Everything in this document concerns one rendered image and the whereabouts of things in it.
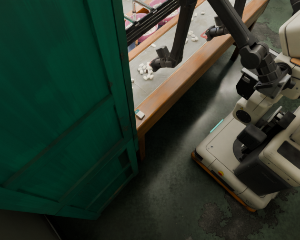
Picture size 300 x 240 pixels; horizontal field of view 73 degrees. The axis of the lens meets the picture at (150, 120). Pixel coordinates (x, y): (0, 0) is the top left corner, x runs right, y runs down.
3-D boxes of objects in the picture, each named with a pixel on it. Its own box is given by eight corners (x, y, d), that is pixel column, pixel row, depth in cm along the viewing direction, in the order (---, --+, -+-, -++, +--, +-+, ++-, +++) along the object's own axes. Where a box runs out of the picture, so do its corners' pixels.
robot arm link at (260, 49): (269, 69, 82) (274, 62, 85) (259, 46, 79) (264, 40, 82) (247, 75, 90) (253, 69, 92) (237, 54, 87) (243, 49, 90)
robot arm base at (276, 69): (274, 86, 82) (289, 71, 86) (266, 69, 80) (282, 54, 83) (255, 89, 90) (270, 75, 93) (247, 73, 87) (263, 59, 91)
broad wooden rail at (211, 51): (261, 14, 200) (272, -5, 184) (135, 145, 136) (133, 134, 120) (250, 9, 204) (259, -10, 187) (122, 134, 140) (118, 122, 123)
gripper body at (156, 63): (148, 64, 129) (155, 63, 123) (159, 55, 133) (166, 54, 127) (153, 72, 132) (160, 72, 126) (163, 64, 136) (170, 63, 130)
